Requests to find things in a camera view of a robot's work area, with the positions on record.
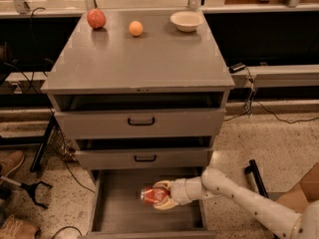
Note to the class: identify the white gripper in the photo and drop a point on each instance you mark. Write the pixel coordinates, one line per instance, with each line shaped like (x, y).
(179, 191)

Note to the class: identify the red coke can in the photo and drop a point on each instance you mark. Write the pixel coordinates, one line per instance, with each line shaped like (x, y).
(154, 196)

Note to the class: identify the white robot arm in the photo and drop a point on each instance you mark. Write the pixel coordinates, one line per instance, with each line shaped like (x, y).
(282, 221)

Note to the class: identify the grey middle drawer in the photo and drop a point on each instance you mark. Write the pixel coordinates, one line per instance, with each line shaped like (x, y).
(143, 158)

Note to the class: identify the grey drawer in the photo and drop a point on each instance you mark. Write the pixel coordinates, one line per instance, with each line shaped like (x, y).
(143, 158)
(130, 124)
(119, 213)

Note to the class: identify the grey bottom drawer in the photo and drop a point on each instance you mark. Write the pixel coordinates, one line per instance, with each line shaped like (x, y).
(119, 213)

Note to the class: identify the grey top drawer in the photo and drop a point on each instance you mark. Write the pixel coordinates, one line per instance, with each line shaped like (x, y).
(130, 124)

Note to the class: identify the grey drawer cabinet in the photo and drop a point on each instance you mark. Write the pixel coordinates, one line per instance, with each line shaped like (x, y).
(162, 69)

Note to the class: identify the black metal bar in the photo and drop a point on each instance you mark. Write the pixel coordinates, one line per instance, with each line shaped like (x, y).
(252, 168)

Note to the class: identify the black table leg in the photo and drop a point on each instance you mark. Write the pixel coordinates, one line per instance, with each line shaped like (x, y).
(36, 164)

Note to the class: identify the black grabber tool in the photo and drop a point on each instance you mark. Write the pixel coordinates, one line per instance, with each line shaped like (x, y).
(31, 189)

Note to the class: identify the cardboard box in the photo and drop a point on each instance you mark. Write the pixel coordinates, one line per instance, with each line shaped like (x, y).
(303, 193)

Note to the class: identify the black power adapter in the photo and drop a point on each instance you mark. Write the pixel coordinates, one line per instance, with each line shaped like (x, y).
(236, 68)

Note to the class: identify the tan shoe lower left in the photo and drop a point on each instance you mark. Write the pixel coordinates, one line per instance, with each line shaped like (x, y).
(14, 228)

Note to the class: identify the tan shoe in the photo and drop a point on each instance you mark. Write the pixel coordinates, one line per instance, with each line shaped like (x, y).
(14, 228)
(10, 163)

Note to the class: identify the tan shoe upper left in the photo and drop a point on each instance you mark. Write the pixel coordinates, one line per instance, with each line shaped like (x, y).
(10, 163)

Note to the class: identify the orange fruit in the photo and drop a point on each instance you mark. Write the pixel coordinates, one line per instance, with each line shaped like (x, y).
(136, 28)

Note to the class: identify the white paper bowl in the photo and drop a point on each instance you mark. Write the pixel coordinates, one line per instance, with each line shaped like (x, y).
(186, 21)

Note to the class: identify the red apple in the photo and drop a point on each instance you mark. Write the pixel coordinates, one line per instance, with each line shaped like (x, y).
(96, 18)

